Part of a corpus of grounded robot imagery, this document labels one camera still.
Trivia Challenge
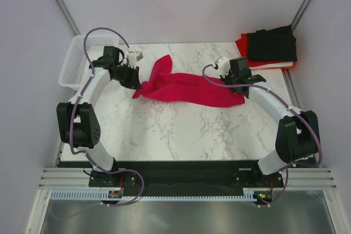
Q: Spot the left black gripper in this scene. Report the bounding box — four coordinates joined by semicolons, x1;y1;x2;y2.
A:
112;64;141;90

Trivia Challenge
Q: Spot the crimson red t shirt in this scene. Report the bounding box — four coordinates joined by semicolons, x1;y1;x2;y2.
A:
132;55;245;108

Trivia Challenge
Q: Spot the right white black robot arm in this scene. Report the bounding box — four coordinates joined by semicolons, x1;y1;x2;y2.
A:
214;57;322;187

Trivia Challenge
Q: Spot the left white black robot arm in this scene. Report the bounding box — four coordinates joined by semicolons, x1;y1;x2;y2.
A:
56;46;143;186

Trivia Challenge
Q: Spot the folded white t shirt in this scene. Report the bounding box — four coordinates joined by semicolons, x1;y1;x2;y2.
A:
249;61;295;70

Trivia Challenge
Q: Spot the white plastic laundry basket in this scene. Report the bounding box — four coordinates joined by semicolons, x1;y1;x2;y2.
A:
58;33;120;90

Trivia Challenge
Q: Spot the folded black t shirt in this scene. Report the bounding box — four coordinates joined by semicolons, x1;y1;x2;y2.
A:
247;25;297;62

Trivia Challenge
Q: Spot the folded orange t shirt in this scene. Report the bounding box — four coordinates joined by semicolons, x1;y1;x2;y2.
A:
246;61;296;71

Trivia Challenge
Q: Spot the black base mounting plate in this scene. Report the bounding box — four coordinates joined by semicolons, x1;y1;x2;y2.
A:
89;160;284;196

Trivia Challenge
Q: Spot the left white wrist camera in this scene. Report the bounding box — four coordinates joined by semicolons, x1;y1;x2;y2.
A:
126;48;143;69

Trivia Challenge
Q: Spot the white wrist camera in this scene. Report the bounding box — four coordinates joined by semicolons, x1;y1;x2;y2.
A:
126;48;143;69
212;56;231;78

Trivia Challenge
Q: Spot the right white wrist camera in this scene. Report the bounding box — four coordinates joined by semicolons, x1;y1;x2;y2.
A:
212;56;231;78

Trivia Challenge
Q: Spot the aluminium front frame rail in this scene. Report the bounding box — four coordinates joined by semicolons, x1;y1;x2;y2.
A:
39;168;337;191

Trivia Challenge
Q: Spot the white slotted cable duct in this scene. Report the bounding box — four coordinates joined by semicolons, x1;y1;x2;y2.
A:
50;189;272;202

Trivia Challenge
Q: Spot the left aluminium corner post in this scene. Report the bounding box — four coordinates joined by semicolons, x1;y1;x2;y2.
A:
54;0;81;36

